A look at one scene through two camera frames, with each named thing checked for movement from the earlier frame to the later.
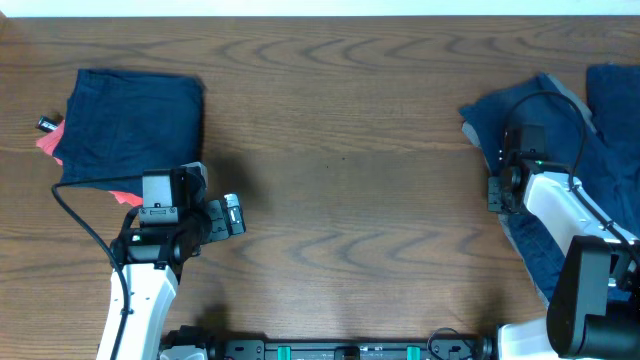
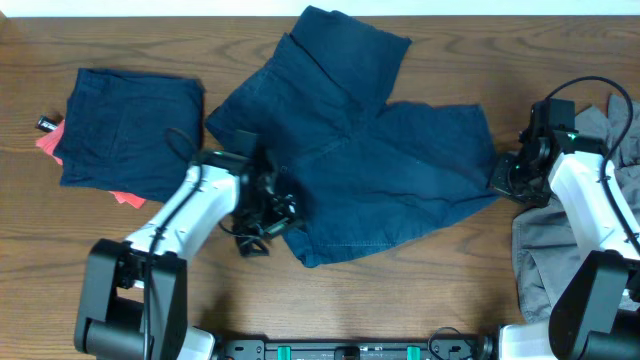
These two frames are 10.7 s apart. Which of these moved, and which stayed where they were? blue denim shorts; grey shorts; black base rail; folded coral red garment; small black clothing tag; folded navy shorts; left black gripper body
Moved: left black gripper body; blue denim shorts; grey shorts
Stayed: black base rail; folded navy shorts; folded coral red garment; small black clothing tag
